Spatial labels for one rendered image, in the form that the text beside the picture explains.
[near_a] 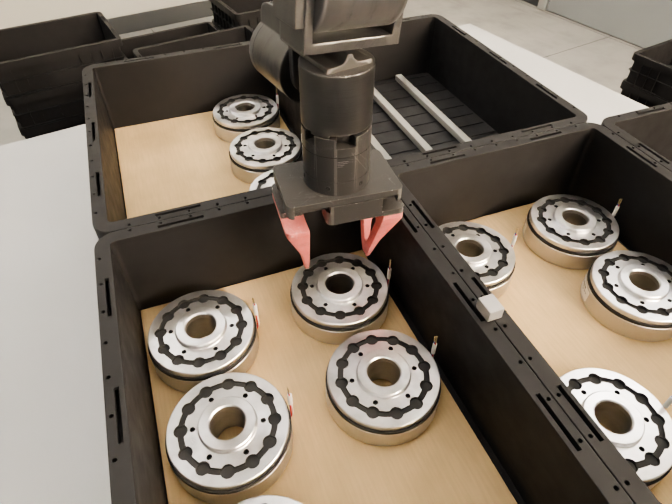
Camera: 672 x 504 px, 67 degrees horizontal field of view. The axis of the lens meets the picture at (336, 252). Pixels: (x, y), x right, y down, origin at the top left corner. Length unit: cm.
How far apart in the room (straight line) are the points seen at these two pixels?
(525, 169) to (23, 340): 69
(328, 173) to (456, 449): 26
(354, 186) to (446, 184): 21
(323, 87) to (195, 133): 50
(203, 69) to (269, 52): 45
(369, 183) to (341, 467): 24
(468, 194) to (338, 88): 31
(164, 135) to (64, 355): 36
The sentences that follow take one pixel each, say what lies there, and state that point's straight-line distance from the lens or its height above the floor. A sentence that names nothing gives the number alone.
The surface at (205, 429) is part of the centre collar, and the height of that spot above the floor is 87.
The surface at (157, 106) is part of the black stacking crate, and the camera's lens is 90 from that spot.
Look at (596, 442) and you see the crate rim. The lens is 40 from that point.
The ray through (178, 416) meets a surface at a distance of 47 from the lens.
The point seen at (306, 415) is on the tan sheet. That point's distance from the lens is 48.
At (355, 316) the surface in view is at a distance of 50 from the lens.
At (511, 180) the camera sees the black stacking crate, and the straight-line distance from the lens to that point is 68.
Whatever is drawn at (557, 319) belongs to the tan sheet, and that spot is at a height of 83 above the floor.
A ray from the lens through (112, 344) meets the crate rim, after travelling 44.
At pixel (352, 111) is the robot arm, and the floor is 107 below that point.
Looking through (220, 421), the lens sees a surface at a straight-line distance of 47.
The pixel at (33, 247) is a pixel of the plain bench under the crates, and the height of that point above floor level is 70.
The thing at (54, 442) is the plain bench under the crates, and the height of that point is 70.
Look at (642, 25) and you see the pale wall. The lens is 375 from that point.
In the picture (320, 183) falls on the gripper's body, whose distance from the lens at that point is 42.
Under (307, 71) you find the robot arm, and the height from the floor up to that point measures 110.
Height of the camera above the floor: 126
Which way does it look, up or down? 44 degrees down
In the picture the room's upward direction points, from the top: straight up
